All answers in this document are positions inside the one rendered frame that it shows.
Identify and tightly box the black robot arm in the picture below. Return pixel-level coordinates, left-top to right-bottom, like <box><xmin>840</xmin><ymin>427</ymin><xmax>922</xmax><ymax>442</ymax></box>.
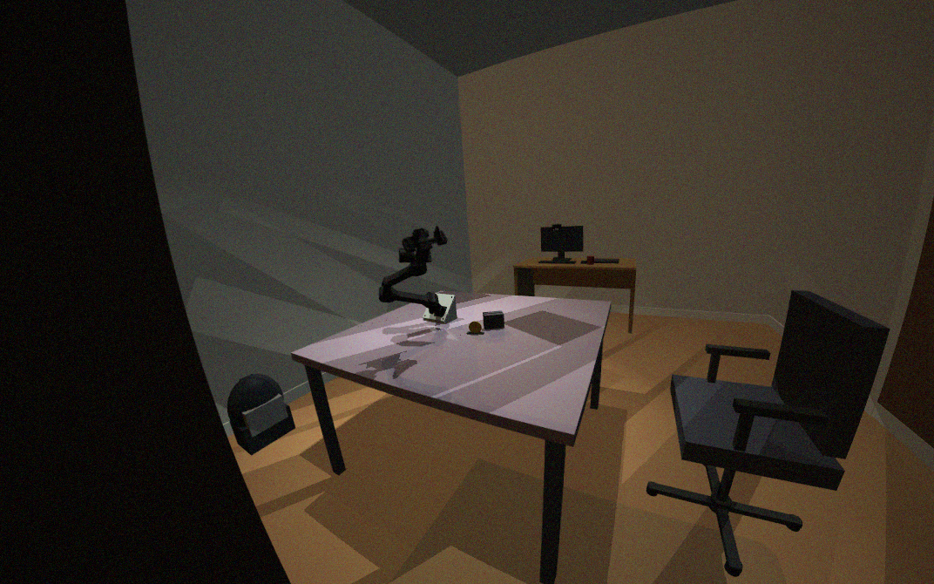
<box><xmin>379</xmin><ymin>228</ymin><xmax>447</xmax><ymax>317</ymax></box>

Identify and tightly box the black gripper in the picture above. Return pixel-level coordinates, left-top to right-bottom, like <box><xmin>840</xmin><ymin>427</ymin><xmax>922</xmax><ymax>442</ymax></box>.
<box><xmin>403</xmin><ymin>226</ymin><xmax>448</xmax><ymax>257</ymax></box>

